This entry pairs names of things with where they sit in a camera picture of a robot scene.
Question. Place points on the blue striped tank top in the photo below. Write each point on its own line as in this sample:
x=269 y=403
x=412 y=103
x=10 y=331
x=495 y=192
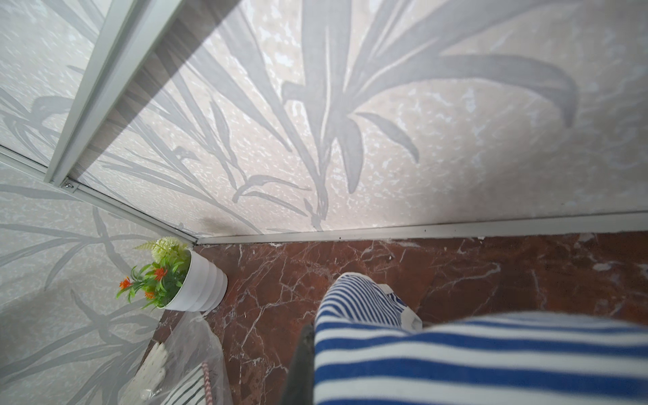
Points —
x=371 y=348

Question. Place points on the white pot with plant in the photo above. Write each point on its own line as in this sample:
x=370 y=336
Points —
x=178 y=279

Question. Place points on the white work glove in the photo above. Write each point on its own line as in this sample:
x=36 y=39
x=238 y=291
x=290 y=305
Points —
x=143 y=386

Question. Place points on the clear vacuum bag blue zipper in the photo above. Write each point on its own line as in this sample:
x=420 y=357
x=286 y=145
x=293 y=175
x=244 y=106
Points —
x=192 y=342

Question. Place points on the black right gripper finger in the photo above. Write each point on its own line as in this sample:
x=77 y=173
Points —
x=299 y=384

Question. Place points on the black striped garment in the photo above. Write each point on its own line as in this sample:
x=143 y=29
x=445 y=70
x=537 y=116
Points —
x=193 y=389

